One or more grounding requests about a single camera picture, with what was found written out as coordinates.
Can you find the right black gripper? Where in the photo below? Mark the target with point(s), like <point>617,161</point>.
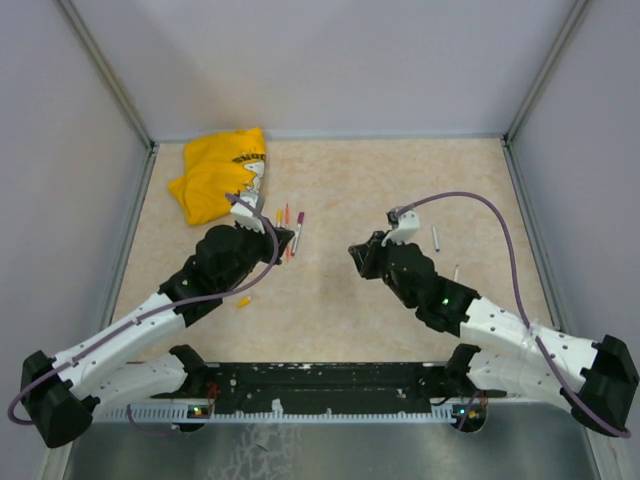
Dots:
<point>367,254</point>

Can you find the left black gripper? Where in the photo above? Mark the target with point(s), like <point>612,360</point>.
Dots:
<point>282,238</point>

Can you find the white pen red marks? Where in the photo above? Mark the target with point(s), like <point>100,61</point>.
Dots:
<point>296,239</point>

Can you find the orange white pen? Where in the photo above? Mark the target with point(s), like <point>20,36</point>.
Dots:
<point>287,224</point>

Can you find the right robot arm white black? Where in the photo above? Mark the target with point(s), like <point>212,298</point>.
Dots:
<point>594,381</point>

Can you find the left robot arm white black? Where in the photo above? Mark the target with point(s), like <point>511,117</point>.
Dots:
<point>63,393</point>

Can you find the white pen right side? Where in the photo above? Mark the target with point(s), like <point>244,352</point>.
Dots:
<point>435,237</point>

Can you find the yellow folded shirt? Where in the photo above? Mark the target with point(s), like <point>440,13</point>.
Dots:
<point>215,165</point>

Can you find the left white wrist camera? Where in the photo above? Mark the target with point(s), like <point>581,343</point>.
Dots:
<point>246,209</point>

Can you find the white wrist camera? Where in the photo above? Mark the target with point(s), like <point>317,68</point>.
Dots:
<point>246,209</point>
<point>402,227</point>

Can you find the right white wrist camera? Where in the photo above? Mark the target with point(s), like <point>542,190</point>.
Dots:
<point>402,227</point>

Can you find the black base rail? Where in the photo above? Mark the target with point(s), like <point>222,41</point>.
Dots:
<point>317,388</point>

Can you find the aluminium frame side rail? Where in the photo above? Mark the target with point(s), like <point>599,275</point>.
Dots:
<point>539,252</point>

